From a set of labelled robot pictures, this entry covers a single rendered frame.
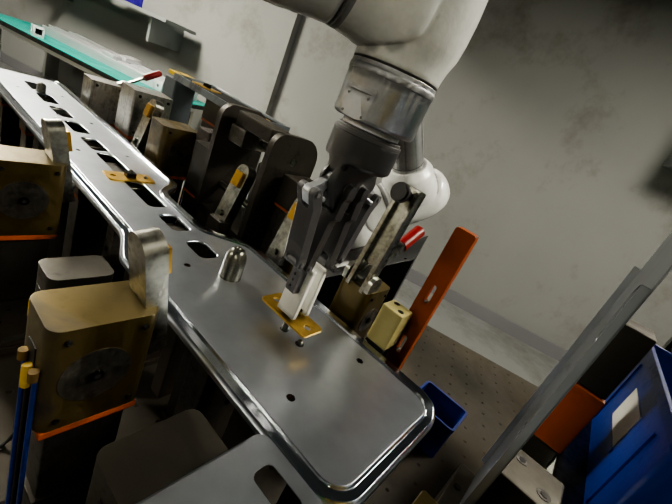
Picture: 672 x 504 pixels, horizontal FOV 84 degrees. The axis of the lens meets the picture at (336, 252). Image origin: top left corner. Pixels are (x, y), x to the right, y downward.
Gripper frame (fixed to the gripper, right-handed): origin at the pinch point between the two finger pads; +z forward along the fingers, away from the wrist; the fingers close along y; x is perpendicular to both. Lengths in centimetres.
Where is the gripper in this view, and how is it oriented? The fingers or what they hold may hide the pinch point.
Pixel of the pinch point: (302, 288)
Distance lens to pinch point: 46.9
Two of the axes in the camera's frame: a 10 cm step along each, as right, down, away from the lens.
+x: 7.0, 5.2, -4.9
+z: -3.8, 8.5, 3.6
